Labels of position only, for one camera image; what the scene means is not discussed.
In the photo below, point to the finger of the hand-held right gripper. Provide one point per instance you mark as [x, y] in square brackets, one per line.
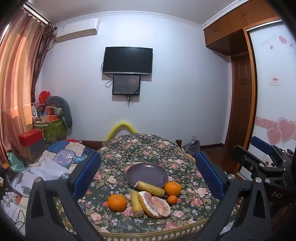
[261, 144]
[245, 157]

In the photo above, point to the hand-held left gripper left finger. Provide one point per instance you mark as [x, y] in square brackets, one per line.
[86, 176]

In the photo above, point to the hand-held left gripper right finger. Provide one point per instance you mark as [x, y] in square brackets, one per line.
[208, 176]

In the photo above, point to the large orange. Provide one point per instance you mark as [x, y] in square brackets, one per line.
[117, 203]
[172, 188]

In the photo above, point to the small orange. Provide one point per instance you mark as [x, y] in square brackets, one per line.
[172, 199]

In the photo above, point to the banana piece front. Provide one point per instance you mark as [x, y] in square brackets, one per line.
[135, 204]

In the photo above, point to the banana piece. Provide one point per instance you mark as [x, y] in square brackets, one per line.
[135, 204]
[150, 188]

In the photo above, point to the peeled pomelo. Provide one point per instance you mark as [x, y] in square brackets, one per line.
[157, 206]

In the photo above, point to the purple plate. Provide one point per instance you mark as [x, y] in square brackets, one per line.
[148, 173]

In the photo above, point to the patchwork quilt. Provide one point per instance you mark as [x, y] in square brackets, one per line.
[67, 154]

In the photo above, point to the grey bag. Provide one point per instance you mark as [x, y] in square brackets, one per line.
[192, 147]

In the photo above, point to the white cloth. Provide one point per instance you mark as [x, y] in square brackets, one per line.
[46, 173]

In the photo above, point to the wooden wardrobe with heart stickers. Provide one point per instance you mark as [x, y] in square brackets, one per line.
[272, 104]

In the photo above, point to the brown wooden door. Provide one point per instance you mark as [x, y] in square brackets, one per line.
[240, 99]

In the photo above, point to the green fabric storage box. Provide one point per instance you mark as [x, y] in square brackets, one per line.
[54, 129]

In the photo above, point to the floral blanket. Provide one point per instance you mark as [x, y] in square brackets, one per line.
[143, 150]

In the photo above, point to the red gift box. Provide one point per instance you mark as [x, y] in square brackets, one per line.
[31, 137]

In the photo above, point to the teal plush item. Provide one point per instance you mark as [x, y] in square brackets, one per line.
[16, 161]

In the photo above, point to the grey plush toy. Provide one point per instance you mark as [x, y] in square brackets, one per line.
[57, 102]

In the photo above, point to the scattered papers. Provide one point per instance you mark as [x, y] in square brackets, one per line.
[11, 208]

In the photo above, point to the red plastic bag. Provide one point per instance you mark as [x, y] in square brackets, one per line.
[44, 96]

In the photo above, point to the pink striped curtain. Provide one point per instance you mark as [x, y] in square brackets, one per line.
[18, 81]

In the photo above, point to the white air conditioner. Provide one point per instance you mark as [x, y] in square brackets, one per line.
[77, 29]

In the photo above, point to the small black wall monitor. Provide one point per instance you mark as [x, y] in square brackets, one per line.
[126, 84]

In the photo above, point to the wall-mounted black television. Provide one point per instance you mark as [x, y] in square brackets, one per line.
[127, 60]

